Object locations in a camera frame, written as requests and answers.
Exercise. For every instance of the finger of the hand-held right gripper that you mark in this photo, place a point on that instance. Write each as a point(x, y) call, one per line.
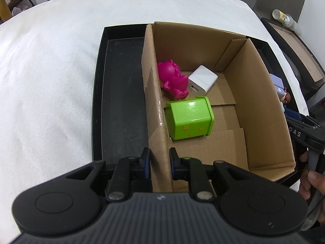
point(294, 114)

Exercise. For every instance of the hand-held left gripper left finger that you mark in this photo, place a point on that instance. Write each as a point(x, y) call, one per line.
point(146, 162)

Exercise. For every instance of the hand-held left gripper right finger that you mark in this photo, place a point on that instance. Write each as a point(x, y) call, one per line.
point(173, 165)

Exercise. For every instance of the brown cardboard box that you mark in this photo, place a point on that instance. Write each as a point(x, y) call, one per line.
point(259, 106)

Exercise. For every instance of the purple toy block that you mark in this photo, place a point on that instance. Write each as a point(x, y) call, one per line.
point(276, 82)

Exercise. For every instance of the green toy box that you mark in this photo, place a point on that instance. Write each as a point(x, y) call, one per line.
point(190, 117)

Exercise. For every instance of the black tray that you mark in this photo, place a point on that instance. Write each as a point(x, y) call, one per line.
point(121, 94)

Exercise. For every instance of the pink pig toy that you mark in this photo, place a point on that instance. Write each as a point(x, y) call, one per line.
point(172, 78)

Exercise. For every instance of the white charger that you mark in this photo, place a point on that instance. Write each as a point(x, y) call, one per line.
point(203, 78)

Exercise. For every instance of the person's right hand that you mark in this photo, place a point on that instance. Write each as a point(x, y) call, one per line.
point(316, 180)

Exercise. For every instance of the brown side tray table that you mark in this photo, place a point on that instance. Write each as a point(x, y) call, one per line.
point(302, 53)

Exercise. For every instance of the paper cup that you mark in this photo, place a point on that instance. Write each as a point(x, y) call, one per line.
point(283, 18)

